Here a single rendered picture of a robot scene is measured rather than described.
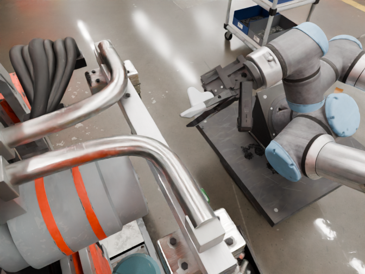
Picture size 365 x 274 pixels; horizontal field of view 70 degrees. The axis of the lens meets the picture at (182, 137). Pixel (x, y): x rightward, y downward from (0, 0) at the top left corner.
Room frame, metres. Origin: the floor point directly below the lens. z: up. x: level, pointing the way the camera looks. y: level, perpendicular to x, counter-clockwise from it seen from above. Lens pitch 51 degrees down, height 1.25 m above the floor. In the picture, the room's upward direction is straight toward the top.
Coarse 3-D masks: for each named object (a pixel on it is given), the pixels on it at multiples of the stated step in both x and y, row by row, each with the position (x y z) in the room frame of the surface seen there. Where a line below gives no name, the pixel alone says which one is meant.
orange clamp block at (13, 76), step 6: (12, 78) 0.46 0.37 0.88; (18, 84) 0.45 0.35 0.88; (18, 90) 0.42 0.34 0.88; (0, 96) 0.41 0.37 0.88; (24, 96) 0.43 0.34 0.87; (0, 102) 0.39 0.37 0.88; (6, 102) 0.40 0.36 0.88; (6, 108) 0.39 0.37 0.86; (30, 108) 0.42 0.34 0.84; (12, 114) 0.39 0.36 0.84; (12, 120) 0.39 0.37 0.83; (18, 120) 0.40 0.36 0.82
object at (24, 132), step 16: (96, 48) 0.39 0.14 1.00; (112, 48) 0.38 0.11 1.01; (112, 64) 0.34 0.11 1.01; (112, 80) 0.30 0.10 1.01; (96, 96) 0.26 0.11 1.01; (112, 96) 0.27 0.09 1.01; (64, 112) 0.23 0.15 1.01; (80, 112) 0.24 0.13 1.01; (96, 112) 0.25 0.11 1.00; (0, 128) 0.20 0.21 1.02; (16, 128) 0.21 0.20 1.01; (32, 128) 0.21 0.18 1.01; (48, 128) 0.21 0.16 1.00; (64, 128) 0.22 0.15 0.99; (0, 144) 0.18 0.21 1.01; (16, 144) 0.19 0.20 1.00
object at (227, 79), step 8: (240, 56) 0.53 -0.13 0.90; (232, 64) 0.53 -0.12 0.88; (240, 64) 0.51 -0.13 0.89; (248, 64) 0.50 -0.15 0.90; (208, 72) 0.49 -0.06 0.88; (216, 72) 0.50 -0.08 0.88; (224, 72) 0.49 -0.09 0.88; (232, 72) 0.50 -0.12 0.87; (240, 72) 0.50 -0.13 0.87; (248, 72) 0.50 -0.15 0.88; (256, 72) 0.48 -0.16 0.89; (200, 80) 0.49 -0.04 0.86; (208, 80) 0.47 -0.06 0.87; (216, 80) 0.48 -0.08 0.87; (224, 80) 0.47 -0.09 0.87; (232, 80) 0.48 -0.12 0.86; (240, 80) 0.48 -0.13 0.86; (248, 80) 0.48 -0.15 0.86; (256, 80) 0.47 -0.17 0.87; (208, 88) 0.46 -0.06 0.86; (216, 88) 0.46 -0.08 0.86; (224, 88) 0.46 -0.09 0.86; (232, 88) 0.46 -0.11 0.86; (256, 88) 0.48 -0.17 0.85; (232, 96) 0.44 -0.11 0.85; (224, 104) 0.44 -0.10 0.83
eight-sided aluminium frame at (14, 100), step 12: (0, 72) 0.37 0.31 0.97; (0, 84) 0.37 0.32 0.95; (12, 84) 0.39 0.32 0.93; (12, 96) 0.37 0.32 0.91; (0, 108) 0.38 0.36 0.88; (12, 108) 0.37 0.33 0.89; (24, 108) 0.38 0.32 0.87; (0, 120) 0.35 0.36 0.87; (24, 144) 0.36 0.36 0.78; (36, 144) 0.37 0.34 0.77; (48, 144) 0.38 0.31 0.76; (24, 156) 0.35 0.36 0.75; (84, 252) 0.18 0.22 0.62; (60, 264) 0.15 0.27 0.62; (72, 264) 0.16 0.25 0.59; (84, 264) 0.15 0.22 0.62
